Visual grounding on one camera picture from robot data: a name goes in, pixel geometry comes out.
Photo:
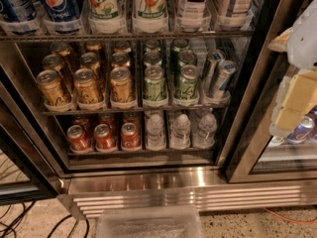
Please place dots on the fridge vent grille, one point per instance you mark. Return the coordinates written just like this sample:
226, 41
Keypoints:
203, 199

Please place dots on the second row left orange can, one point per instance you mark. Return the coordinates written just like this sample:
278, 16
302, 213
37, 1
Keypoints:
57, 63

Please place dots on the white label bottle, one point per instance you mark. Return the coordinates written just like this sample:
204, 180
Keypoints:
190, 14
231, 14

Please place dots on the right 7up bottle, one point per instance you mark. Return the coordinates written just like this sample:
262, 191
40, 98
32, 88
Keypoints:
149, 14

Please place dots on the front slim silver blue can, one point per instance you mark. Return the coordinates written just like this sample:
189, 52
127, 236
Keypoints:
222, 79

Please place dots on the left dark blue bottle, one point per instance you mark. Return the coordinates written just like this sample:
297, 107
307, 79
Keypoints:
18, 16

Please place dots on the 7up bottle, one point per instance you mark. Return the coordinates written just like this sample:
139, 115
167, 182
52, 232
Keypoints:
105, 15
149, 14

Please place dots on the rear slim silver blue can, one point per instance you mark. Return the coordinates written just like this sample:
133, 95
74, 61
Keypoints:
212, 60

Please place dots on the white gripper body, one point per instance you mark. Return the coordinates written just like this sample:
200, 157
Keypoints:
304, 44

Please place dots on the front left red can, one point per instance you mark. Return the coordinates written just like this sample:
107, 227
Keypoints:
78, 138

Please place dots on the pepsi can behind glass door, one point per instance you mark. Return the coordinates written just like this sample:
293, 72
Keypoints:
301, 131

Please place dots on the left water bottle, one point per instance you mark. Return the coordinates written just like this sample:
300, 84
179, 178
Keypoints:
155, 133

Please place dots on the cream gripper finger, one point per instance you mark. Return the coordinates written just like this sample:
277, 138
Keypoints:
279, 44
296, 96

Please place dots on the red can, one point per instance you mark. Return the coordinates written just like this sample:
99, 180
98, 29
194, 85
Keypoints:
130, 138
78, 138
104, 137

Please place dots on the green can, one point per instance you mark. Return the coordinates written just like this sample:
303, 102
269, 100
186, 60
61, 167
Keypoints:
186, 85
154, 83

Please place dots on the water bottle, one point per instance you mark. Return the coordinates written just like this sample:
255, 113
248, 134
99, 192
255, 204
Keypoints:
155, 133
180, 132
205, 132

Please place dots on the middle water bottle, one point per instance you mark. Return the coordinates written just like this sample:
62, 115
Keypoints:
180, 132

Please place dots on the clear plastic bin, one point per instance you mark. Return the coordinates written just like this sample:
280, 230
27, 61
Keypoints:
181, 221

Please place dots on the front middle red can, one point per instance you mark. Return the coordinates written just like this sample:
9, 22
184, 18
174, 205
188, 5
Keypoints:
104, 137

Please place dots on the front right green can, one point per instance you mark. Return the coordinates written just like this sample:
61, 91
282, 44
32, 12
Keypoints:
186, 85

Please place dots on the second row middle orange can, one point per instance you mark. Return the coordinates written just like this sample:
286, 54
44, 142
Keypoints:
92, 61

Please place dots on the left white label bottle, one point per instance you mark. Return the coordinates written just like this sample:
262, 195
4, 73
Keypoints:
190, 14

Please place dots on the front left green can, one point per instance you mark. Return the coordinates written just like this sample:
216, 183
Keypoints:
154, 83

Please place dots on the right water bottle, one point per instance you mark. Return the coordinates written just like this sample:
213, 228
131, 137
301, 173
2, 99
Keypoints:
205, 132

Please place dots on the right white label bottle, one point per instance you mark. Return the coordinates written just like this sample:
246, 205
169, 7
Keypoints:
231, 14

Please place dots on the left 7up bottle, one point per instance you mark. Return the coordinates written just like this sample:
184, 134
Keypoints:
105, 15

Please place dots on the second row orange can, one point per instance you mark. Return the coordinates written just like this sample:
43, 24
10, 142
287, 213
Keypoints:
57, 63
92, 61
120, 60

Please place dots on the pepsi bottle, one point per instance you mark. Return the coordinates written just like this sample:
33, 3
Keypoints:
63, 15

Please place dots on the slim silver blue can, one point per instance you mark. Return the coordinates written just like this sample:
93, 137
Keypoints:
222, 79
212, 60

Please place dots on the second row right orange can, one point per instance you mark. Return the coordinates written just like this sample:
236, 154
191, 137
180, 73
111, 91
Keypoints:
120, 60

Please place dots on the front right red can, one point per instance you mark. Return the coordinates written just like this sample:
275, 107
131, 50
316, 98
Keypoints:
130, 138

